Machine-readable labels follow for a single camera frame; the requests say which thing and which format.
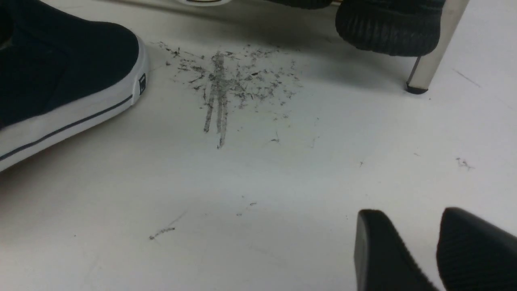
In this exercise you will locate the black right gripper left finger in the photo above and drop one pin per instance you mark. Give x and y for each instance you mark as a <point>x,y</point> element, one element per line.
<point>382,260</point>

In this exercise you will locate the black knit sneaker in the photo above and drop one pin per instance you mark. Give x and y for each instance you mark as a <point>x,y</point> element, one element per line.
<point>405,28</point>

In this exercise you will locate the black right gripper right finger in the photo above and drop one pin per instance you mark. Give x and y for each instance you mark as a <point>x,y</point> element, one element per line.
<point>475,255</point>

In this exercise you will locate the navy slip-on canvas shoe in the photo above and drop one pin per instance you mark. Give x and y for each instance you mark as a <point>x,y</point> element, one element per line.
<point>62,75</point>

